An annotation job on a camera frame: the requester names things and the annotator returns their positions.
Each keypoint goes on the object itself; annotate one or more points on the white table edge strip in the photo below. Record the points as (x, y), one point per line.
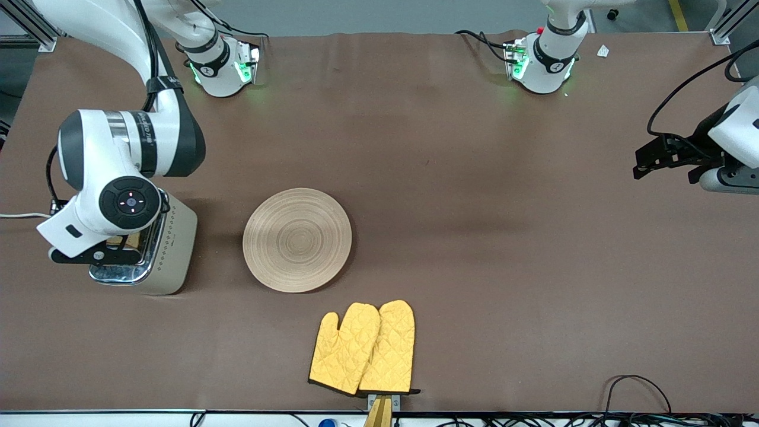
(118, 420)

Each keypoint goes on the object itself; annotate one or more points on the metal base connector bracket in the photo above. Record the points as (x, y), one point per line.
(249, 65)
(514, 59)

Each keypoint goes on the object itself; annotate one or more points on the round beige ribbed plate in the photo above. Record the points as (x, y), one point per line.
(296, 240)

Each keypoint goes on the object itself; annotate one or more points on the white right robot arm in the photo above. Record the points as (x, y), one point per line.
(95, 154)

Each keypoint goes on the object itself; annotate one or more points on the cream and chrome toaster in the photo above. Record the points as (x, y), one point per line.
(175, 261)

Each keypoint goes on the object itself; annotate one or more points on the aluminium frame post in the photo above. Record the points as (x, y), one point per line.
(44, 40)
(720, 37)

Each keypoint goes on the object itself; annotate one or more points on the brown bread slice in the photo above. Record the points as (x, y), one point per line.
(131, 240)

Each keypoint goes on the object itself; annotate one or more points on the white paper scrap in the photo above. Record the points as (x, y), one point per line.
(603, 51)

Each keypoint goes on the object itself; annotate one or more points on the yellow quilted oven mitt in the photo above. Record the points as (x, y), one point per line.
(344, 356)
(391, 356)

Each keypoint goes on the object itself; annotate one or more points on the small metal bracket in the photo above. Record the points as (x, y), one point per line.
(396, 402)

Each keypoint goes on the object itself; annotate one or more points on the brown table cover sheet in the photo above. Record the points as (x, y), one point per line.
(474, 178)

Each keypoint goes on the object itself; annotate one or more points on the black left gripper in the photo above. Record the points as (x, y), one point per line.
(698, 143)

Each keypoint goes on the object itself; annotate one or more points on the black caster wheel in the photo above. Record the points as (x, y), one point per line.
(613, 13)

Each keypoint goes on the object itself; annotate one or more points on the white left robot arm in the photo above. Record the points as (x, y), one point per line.
(551, 65)

